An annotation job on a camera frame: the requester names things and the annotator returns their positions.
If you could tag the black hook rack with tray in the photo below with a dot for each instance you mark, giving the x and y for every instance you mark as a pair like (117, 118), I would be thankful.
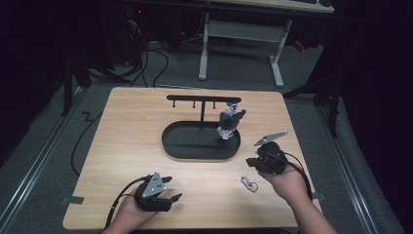
(195, 143)

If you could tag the grey tape strip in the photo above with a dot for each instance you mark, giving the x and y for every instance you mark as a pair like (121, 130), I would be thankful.
(319, 196)
(73, 200)

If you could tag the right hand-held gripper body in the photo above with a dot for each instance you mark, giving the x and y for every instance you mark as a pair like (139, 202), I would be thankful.
(271, 159)

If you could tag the person's right hand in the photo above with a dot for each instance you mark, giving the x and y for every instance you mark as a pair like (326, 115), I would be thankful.
(289, 183)

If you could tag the silver metal keyring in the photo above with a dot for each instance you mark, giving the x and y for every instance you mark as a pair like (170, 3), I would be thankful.
(249, 184)

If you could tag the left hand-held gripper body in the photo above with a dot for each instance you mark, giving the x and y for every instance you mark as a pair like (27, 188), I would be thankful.
(152, 200)

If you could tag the white-framed desk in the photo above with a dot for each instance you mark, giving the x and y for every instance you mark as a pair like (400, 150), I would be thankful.
(243, 31)

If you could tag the person's left hand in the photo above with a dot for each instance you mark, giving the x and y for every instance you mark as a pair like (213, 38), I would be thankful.
(130, 216)

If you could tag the metal floor rail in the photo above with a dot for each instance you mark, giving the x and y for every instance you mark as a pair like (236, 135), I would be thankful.
(35, 165)
(349, 169)

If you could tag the small red object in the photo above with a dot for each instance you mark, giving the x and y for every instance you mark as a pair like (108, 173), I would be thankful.
(299, 46)

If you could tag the black and pink plush toy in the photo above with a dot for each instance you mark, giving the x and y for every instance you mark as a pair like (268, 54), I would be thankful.
(229, 122)

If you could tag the black metal stand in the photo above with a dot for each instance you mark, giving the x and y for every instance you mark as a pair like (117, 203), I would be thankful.
(332, 104)
(67, 87)

